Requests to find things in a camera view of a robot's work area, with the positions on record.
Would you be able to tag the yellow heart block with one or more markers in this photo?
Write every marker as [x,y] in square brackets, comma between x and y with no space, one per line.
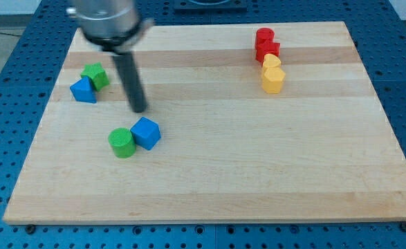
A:
[270,61]

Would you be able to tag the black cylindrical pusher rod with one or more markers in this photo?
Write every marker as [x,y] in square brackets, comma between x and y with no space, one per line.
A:
[132,85]

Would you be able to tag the red star block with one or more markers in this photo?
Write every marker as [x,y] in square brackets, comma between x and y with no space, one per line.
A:
[264,48]

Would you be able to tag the light wooden board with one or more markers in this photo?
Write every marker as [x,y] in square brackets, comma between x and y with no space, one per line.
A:
[320,151]

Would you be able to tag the green cylinder block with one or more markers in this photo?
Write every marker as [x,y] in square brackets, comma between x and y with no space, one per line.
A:
[122,143]

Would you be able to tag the green star block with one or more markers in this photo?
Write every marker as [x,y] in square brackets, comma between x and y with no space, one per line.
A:
[97,75]

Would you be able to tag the blue cube block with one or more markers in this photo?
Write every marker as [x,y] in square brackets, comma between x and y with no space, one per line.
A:
[146,133]

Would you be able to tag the red cylinder block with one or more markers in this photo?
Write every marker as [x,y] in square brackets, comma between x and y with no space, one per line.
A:
[264,35]

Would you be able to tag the yellow hexagon block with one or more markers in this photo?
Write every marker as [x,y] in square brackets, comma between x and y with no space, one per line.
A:
[272,80]

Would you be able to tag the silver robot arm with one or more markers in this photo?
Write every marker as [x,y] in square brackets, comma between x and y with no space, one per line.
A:
[113,25]

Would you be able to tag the blue triangle block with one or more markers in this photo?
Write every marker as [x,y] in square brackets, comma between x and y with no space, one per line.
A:
[83,91]

